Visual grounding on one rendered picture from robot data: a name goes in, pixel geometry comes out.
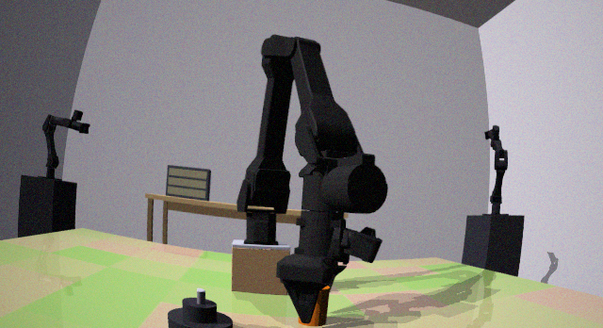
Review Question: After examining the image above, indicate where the orange knob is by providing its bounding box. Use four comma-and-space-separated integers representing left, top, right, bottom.
299, 286, 330, 326

